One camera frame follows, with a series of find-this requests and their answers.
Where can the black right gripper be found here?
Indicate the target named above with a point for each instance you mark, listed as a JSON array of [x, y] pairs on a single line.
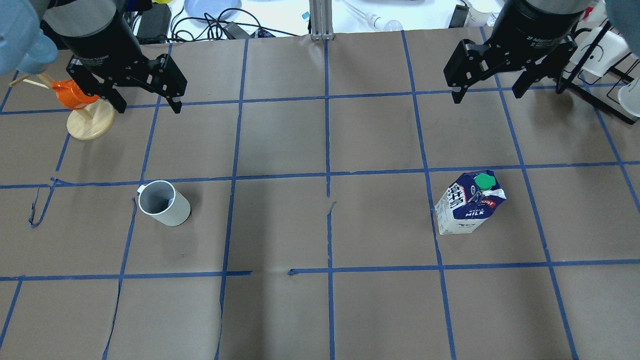
[[532, 31]]

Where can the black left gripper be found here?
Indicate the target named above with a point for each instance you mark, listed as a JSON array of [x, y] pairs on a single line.
[[101, 44]]

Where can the white mug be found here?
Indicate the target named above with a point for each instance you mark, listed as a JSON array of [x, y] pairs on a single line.
[[160, 200]]

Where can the paper cup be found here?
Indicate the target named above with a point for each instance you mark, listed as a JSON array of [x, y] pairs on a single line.
[[479, 12]]

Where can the white cup on rack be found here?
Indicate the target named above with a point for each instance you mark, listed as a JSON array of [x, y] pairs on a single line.
[[611, 48]]

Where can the blue white milk carton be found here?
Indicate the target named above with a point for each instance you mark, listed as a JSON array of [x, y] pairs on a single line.
[[468, 202]]

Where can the black power brick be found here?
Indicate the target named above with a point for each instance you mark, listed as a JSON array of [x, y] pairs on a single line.
[[154, 25]]

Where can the orange mug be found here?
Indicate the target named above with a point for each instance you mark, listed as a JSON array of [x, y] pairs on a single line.
[[71, 96]]

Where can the black mug rack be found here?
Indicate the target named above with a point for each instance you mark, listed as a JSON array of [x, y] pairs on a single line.
[[617, 92]]

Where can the blue plate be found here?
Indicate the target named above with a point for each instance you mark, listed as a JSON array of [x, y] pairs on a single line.
[[198, 8]]

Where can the light bulb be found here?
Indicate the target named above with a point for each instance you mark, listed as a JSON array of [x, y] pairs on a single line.
[[383, 24]]

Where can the aluminium frame post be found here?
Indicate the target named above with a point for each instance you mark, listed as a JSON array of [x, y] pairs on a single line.
[[321, 20]]

